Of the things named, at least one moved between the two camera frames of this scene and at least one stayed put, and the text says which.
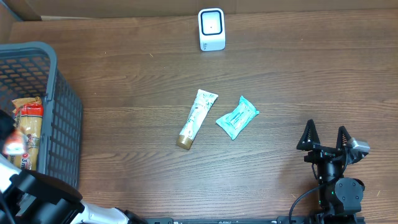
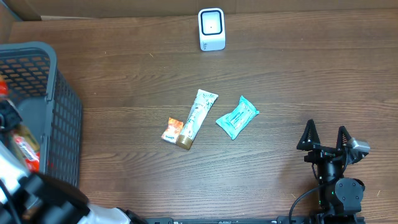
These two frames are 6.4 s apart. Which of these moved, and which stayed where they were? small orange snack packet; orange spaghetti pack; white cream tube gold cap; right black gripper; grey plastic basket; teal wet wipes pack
Moved: small orange snack packet; orange spaghetti pack
Stayed: teal wet wipes pack; grey plastic basket; right black gripper; white cream tube gold cap
